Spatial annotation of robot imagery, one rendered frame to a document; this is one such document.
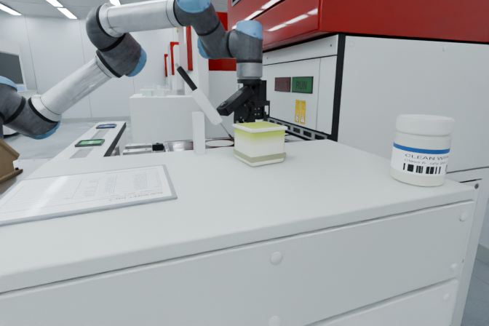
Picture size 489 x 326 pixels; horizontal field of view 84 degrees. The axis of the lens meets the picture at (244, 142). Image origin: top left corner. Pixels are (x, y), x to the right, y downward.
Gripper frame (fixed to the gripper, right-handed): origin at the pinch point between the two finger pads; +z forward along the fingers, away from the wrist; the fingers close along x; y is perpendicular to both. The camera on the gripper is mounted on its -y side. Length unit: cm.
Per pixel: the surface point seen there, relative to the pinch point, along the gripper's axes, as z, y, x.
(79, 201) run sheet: -5, -44, -29
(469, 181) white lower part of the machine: 14, 68, -38
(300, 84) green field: -18.6, 16.0, -7.1
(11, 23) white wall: -160, -112, 858
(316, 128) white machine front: -6.5, 14.1, -15.5
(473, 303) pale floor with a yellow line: 92, 118, -36
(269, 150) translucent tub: -7.4, -15.1, -30.1
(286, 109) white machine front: -10.1, 18.9, 1.8
